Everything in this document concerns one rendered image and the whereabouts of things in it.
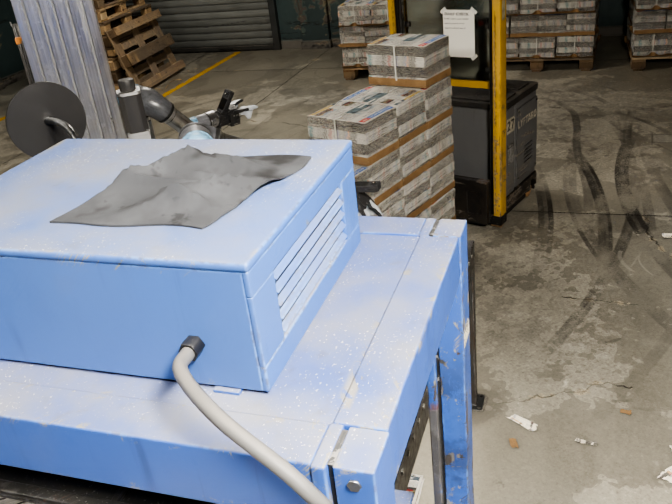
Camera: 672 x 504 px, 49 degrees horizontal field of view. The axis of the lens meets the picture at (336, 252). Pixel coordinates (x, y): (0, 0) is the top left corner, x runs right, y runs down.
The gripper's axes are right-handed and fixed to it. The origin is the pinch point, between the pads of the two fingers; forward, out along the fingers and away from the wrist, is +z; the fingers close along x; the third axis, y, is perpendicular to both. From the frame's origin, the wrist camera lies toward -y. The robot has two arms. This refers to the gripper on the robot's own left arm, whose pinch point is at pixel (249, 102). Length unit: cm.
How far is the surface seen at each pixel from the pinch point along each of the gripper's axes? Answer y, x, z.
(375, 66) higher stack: 8, -8, 95
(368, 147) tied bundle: 26, 37, 44
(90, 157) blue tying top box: -72, 149, -146
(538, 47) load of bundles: 117, -145, 494
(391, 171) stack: 46, 36, 63
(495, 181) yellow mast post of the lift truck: 85, 40, 156
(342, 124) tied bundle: 17.0, 21.7, 40.5
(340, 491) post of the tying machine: -58, 226, -158
